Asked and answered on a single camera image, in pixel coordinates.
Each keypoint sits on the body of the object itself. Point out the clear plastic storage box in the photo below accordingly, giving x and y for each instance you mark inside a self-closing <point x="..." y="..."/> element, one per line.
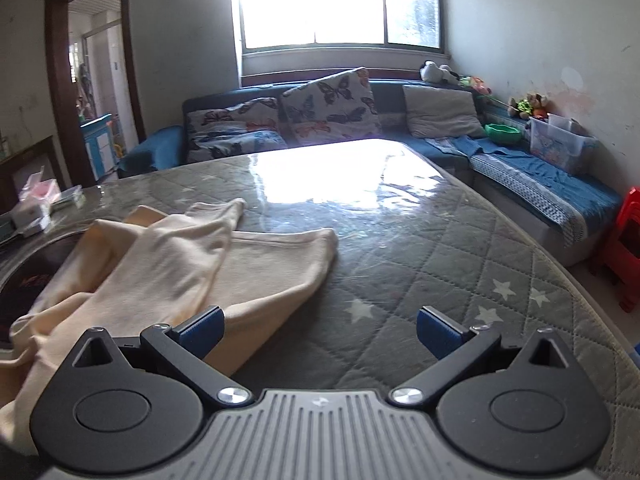
<point x="562" y="142"/>

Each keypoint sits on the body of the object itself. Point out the blue corner sofa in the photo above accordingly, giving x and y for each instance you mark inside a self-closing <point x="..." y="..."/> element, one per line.
<point x="565" y="214"/>

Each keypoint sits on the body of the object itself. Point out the black induction cooktop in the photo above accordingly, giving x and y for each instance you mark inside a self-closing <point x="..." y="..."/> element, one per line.
<point x="26" y="281"/>

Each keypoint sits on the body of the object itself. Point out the dark wooden door frame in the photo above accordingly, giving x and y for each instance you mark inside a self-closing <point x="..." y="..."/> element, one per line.
<point x="62" y="93"/>

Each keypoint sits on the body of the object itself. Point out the upright butterfly pillow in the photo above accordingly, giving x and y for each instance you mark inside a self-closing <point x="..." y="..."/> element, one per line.
<point x="333" y="109"/>

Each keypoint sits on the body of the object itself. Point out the colourful toys on sofa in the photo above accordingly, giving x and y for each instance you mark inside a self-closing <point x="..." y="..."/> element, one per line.
<point x="476" y="84"/>

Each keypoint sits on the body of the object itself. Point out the flat butterfly pillow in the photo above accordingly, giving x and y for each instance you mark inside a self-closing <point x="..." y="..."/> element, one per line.
<point x="247" y="128"/>

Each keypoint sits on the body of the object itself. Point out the white tissue box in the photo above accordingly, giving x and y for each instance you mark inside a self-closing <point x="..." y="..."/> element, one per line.
<point x="32" y="214"/>

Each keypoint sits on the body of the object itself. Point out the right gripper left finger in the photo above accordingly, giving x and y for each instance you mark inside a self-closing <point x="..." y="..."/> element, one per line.
<point x="180" y="352"/>

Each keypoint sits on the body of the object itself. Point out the blue white cabinet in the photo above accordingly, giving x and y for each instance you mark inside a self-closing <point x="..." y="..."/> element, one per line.
<point x="98" y="138"/>

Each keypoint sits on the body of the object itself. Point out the cream beige garment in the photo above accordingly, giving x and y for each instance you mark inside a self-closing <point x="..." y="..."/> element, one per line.
<point x="161" y="268"/>

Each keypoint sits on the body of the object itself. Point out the red plastic stool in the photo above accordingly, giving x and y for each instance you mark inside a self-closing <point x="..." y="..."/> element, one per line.
<point x="621" y="250"/>

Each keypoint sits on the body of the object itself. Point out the green plastic bowl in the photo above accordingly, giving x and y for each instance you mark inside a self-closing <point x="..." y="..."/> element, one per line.
<point x="503" y="134"/>

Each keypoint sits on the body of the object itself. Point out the panda plush toy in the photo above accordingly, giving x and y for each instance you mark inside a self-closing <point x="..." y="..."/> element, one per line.
<point x="438" y="74"/>

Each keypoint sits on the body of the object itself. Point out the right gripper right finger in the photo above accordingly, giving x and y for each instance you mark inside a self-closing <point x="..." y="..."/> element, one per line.
<point x="460" y="352"/>

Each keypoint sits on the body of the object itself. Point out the brown plush toys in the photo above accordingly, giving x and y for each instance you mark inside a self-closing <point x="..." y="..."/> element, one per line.
<point x="534" y="105"/>

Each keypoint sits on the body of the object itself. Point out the grey cushion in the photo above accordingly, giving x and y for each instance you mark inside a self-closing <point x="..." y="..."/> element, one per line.
<point x="434" y="113"/>

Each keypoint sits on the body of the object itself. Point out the window with green frame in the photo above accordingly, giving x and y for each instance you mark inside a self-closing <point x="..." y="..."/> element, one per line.
<point x="287" y="24"/>

